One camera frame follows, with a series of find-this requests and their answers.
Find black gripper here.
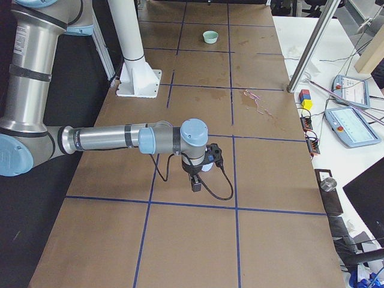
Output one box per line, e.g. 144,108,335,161
182,157,205,193

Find blue plastic cup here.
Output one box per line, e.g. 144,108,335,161
202,163,214,172

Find green ceramic bowl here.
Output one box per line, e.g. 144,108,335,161
202,31,218,44

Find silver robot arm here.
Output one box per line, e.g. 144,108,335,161
1,1,214,192

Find black orange connector strip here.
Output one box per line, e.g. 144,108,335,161
300,116,320,157

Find silver metal cylinder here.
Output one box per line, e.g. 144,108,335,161
320,177,337,192

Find red blue yellow blocks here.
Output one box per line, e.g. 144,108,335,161
299,89,313,110

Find near teach pendant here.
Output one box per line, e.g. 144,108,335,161
325,107,381,148

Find teach pendant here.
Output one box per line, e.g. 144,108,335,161
325,107,381,148
332,74,371,109

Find black monitor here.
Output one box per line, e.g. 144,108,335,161
343,167,384,246

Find far teach pendant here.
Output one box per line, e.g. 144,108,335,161
332,74,371,109

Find metal reacher rod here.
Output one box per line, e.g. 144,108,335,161
305,79,384,125

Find black camera cable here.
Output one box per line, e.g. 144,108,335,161
149,153,234,200

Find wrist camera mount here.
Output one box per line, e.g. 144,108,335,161
205,143,224,168

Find white pedestal column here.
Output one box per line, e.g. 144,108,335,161
108,0,162,98

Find aluminium frame post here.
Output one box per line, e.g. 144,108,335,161
287,0,340,93

